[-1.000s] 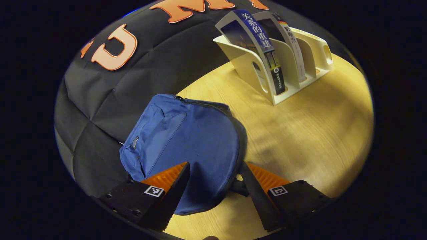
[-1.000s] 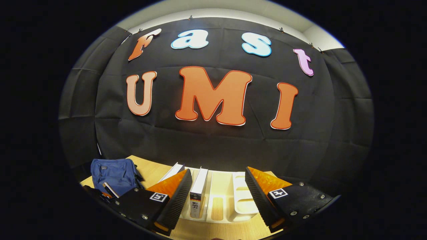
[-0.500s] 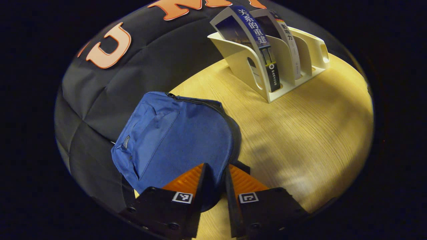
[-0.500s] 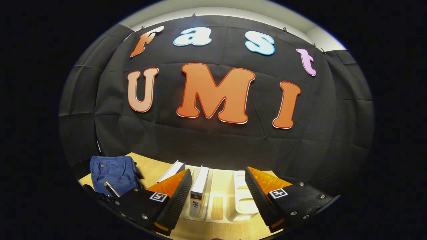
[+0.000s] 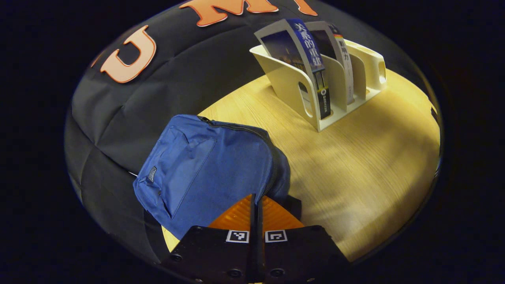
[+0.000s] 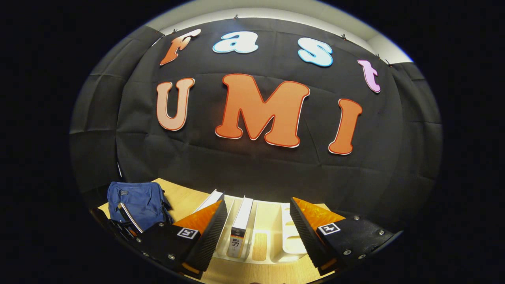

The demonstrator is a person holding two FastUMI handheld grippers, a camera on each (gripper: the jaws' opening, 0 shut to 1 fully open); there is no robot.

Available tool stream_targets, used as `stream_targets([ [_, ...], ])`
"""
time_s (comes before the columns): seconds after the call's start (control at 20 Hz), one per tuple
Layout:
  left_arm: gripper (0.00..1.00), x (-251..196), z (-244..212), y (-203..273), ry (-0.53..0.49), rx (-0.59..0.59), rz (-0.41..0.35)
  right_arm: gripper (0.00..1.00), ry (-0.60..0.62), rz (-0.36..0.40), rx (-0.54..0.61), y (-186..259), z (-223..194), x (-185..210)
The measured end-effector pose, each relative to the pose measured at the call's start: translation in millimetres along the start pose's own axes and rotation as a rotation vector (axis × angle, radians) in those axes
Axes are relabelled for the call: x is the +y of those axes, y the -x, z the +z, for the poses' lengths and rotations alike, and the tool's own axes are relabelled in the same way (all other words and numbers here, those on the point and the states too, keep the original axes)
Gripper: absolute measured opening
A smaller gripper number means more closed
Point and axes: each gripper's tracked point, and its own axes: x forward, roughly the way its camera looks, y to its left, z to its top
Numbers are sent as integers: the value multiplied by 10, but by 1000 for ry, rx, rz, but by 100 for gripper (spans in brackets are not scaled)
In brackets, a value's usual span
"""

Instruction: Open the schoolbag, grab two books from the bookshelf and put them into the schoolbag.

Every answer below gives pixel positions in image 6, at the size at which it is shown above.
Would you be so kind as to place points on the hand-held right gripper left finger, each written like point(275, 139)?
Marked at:
point(209, 240)

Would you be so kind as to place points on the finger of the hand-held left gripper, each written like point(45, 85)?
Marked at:
point(114, 228)
point(132, 221)

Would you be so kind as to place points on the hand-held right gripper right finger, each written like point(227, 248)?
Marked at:
point(309, 236)

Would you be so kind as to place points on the white bookshelf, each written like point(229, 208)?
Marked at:
point(292, 240)

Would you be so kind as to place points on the blue schoolbag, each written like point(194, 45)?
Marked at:
point(138, 197)

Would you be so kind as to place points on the blue cover book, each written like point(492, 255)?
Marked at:
point(240, 221)

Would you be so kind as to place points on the dark portrait cover book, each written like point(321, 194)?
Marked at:
point(211, 199)

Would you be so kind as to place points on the black backdrop cloth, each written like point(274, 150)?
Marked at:
point(252, 169)

